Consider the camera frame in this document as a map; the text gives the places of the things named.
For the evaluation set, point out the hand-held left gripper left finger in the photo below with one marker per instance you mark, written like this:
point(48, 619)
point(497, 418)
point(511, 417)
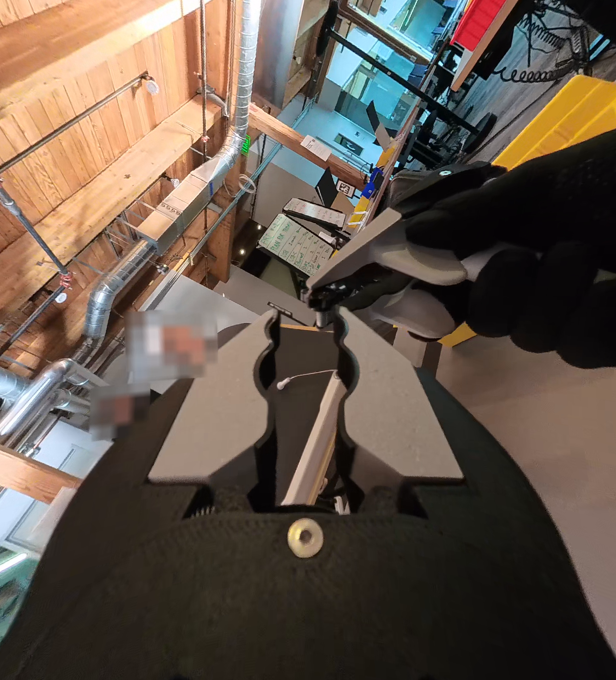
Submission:
point(212, 419)

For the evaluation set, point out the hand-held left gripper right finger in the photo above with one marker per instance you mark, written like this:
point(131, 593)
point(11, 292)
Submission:
point(398, 419)

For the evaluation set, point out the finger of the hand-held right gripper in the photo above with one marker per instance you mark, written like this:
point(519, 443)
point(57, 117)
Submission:
point(419, 316)
point(361, 249)

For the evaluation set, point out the black star knob screw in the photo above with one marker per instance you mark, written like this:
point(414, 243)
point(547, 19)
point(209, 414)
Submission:
point(323, 300)

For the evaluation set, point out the person's right hand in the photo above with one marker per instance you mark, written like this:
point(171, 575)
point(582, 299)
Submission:
point(552, 223)

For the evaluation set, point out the whiteboard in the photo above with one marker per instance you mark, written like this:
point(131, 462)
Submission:
point(292, 244)

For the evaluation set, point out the dark divider panel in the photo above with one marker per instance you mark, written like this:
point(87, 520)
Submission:
point(297, 425)

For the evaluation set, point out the yellow plastic bin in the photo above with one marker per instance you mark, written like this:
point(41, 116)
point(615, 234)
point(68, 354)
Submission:
point(579, 111)

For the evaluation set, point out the red plastic bin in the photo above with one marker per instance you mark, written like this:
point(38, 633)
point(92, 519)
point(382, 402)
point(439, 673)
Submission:
point(480, 21)

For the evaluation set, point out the spiral metal duct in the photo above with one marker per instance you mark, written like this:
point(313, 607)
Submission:
point(239, 79)

